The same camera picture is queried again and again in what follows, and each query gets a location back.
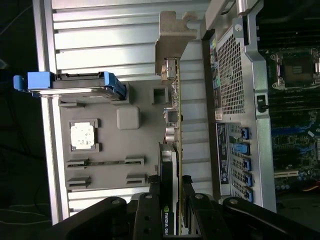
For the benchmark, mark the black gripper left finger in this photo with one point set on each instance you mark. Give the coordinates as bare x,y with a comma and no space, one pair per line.
147,220

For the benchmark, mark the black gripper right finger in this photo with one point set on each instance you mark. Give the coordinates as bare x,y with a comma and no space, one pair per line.
200,220

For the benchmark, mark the blue slot retention clip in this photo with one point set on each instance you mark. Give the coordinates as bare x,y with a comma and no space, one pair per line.
246,133
247,165
248,194
248,179
241,149

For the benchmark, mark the black case label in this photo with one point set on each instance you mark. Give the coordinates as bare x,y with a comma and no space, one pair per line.
222,155

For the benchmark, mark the green RAM stick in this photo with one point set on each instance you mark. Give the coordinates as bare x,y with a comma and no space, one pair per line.
105,163

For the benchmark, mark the grey parts rack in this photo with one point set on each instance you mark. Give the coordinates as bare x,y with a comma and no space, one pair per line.
112,150

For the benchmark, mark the black silver PC case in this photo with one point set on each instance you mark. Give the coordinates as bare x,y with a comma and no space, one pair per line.
260,150

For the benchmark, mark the white expansion slot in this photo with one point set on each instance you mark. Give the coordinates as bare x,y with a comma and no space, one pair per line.
286,174

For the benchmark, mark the silver CPU chip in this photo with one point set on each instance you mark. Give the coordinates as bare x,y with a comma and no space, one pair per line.
82,136

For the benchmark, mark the green motherboard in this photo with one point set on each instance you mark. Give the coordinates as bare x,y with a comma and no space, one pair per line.
290,117

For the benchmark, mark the hard disk with blue carrier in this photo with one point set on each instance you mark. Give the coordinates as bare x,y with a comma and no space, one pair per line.
75,85

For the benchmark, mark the CPU socket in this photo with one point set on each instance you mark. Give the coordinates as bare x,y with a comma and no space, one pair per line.
297,72

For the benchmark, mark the black chassis intrusion switch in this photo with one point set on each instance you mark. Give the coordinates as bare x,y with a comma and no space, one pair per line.
261,102

